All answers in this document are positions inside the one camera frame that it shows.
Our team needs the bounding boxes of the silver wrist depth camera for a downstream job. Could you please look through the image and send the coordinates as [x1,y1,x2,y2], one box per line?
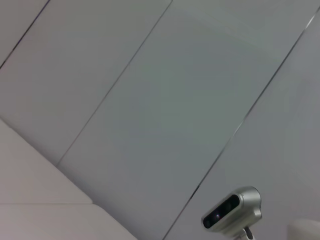
[200,185,263,240]

